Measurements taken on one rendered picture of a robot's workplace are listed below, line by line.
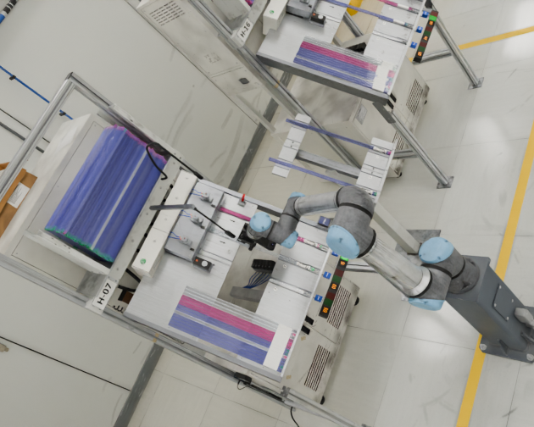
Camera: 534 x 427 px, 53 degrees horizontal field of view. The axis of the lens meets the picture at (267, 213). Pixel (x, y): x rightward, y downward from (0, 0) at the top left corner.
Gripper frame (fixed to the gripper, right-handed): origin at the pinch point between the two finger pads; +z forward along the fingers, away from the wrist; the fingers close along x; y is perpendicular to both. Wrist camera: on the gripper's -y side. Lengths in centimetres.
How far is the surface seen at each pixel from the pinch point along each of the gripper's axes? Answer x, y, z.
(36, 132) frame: 4, 93, -31
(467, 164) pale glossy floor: -106, -96, 29
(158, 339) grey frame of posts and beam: 51, 20, 21
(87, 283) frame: 43, 56, 3
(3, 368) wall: 96, 102, 140
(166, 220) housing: 5.8, 38.2, 0.3
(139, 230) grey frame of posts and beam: 15.3, 46.2, -1.7
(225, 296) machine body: 14, -1, 57
